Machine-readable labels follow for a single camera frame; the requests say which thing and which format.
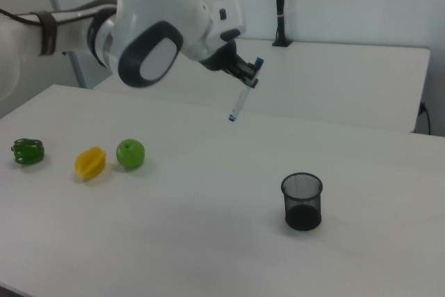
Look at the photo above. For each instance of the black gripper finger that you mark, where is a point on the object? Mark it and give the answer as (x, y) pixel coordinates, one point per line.
(243, 80)
(247, 66)

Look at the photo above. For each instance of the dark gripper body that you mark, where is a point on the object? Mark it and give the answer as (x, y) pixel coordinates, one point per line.
(219, 57)

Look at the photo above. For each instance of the white marker with blue cap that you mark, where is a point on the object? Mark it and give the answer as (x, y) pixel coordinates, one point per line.
(240, 101)

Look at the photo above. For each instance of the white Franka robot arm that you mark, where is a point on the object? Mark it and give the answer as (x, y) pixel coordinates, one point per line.
(153, 15)

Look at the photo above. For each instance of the black pole with clamp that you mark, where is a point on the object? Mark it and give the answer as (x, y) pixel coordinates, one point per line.
(281, 5)

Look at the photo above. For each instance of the green apple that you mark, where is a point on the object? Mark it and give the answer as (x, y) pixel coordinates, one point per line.
(130, 154)

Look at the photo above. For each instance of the black mesh pen cup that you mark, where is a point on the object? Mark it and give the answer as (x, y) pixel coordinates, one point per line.
(303, 218)

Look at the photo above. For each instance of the yellow starfruit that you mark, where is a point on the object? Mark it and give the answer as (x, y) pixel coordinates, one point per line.
(90, 164)

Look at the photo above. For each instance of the green bell pepper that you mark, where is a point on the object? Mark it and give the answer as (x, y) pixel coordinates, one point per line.
(28, 152)

